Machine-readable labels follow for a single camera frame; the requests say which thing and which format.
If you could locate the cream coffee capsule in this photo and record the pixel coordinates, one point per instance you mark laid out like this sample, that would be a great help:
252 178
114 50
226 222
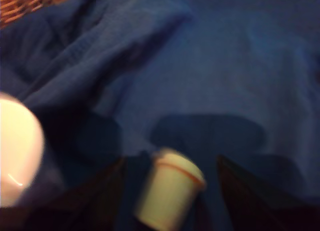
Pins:
167 193

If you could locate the white mug with blue print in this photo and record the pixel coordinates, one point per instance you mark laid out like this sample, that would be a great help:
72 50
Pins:
17 146

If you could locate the blue cloth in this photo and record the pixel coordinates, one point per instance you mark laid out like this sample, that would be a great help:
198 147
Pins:
200 78

